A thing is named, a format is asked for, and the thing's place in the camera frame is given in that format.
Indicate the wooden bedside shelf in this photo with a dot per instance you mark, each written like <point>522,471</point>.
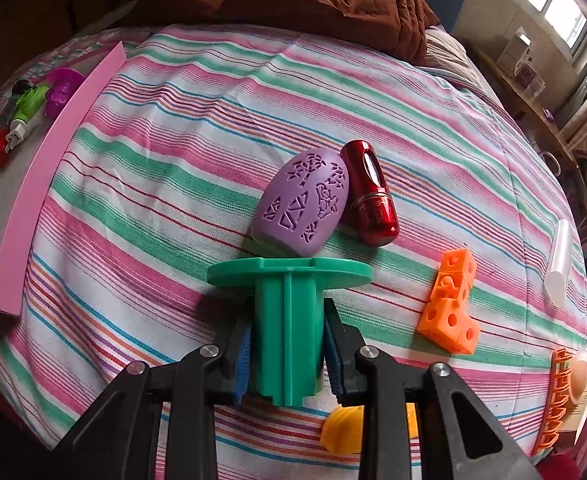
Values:
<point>523,97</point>

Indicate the orange plastic rack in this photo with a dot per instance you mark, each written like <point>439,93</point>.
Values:
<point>556,400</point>

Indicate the green plug-in device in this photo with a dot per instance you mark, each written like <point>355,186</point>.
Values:
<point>31,107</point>

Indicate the beige pillow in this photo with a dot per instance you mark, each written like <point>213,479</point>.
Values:
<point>453,55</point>

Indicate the black grey cylindrical jar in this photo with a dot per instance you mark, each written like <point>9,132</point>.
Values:
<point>13,97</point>

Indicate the brown duvet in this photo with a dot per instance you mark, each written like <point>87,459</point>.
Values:
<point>323,5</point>

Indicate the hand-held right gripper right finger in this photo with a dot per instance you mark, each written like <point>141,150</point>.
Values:
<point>334,360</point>

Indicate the purple box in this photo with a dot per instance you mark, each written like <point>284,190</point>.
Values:
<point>529,72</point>

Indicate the green plastic spool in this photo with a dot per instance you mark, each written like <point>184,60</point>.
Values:
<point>286,330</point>

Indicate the yellow toy slide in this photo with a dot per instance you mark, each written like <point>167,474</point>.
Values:
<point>343,430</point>

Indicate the peach egg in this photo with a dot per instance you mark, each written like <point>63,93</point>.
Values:
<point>578,377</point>

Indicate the orange cube block toy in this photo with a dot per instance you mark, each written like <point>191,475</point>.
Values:
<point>448,310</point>

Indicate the red capsule case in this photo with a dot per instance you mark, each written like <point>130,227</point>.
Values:
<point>373,200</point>

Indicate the pink shallow box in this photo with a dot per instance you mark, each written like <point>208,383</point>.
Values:
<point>48,160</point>

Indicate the white box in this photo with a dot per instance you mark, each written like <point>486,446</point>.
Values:
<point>513,52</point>

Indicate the purple egg-shaped case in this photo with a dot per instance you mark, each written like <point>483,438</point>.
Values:
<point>298,205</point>

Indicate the magenta plastic spool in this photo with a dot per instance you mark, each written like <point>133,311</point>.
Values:
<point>63,90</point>

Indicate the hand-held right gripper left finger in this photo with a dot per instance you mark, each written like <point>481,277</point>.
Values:
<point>243,365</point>

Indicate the translucent plastic tube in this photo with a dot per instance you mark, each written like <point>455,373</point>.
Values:
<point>559,260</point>

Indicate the small purple item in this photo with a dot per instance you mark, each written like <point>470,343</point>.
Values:
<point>551,115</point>

